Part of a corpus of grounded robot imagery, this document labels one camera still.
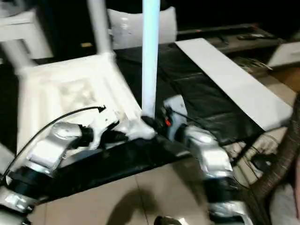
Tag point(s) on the black remote control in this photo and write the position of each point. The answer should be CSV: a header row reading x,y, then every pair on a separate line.
x,y
250,36

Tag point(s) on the brown wooden tv bench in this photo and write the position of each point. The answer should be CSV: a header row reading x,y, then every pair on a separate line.
x,y
246,45

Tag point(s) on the white glass-door cabinet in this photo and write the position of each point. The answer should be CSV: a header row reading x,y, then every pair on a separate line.
x,y
18,28

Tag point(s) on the black mat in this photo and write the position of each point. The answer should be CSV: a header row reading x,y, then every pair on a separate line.
x,y
199,93

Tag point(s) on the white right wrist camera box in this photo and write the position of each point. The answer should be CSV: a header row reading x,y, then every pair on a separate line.
x,y
175,103

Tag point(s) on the black tv stand foot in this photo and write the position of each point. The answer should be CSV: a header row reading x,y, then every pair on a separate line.
x,y
222,39

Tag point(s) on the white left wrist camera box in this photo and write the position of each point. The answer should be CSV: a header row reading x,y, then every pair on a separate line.
x,y
103,122

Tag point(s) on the black router with antennas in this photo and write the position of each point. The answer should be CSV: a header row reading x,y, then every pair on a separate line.
x,y
262,161

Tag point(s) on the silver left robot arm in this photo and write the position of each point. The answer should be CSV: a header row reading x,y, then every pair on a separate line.
x,y
51,145

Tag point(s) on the grey pillow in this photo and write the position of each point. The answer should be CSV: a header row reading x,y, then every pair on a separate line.
x,y
126,30

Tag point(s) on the black robot foot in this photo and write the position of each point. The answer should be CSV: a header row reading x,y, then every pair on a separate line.
x,y
166,220

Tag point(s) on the brown textured pouf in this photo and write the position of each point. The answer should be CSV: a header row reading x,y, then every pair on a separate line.
x,y
281,164

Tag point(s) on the white plastic table leg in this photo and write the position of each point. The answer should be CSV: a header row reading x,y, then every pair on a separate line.
x,y
150,58
16,56
100,28
4,151

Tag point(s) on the white flat board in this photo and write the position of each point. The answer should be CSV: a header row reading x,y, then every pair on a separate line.
x,y
222,70

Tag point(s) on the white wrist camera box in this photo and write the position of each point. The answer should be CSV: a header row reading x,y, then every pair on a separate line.
x,y
175,103
103,122

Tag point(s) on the black case with gold label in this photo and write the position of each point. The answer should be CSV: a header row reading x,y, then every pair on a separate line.
x,y
70,23

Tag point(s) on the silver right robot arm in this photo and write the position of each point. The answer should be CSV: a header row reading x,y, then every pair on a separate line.
x,y
211,154

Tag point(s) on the white plastic table top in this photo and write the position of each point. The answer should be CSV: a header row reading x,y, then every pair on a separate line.
x,y
47,98

